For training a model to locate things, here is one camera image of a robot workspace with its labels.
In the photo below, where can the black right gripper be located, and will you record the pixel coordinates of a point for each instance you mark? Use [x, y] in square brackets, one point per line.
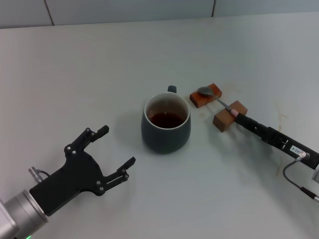
[291, 147]

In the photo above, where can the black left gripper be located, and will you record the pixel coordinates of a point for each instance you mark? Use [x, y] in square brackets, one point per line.
[69, 179]

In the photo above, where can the dark grey ceramic mug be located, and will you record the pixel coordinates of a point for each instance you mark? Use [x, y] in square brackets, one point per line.
[164, 140]

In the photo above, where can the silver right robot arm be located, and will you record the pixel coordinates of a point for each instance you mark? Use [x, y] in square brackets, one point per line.
[316, 175]

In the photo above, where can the light brown arched wooden block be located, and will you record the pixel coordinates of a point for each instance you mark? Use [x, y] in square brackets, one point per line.
[224, 122]

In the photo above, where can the dark brown coffee liquid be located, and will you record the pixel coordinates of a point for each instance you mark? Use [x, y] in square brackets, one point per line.
[164, 121]

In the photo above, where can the reddish brown flat wooden block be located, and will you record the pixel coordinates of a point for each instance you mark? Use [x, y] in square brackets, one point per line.
[199, 100]

